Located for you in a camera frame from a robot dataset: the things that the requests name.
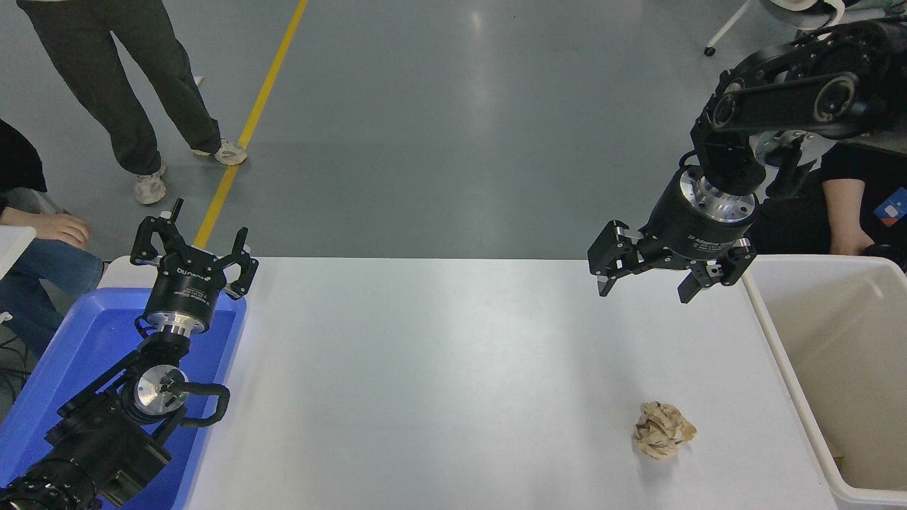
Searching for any white side desk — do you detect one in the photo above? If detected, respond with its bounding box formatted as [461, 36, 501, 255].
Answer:
[0, 225, 38, 281]

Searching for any black cable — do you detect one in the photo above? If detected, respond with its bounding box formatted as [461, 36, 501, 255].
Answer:
[0, 333, 33, 404]

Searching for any tan paper ball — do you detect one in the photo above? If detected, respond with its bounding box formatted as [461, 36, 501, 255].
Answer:
[633, 402, 697, 461]

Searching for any seated person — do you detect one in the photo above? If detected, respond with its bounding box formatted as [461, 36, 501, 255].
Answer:
[0, 119, 105, 358]

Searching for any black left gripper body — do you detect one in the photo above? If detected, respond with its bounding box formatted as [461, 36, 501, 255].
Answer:
[144, 248, 228, 332]

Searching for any blue plastic tray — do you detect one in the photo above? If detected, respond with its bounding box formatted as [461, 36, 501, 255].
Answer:
[0, 287, 247, 510]

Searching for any seated person's hand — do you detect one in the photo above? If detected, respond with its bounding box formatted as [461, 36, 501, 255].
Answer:
[32, 212, 91, 249]

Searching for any white swivel chair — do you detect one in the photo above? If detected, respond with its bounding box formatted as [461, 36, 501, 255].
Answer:
[0, 188, 72, 215]
[704, 0, 847, 57]

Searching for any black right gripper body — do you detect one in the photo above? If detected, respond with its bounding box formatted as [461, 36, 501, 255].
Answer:
[640, 171, 757, 268]

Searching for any standing person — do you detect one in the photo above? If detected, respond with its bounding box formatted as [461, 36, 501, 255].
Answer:
[16, 0, 248, 205]

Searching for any large pale plastic bin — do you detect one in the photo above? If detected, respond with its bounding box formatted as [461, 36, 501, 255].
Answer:
[740, 255, 907, 510]

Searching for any person beside bin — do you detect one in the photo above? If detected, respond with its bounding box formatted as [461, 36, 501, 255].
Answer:
[751, 138, 907, 273]

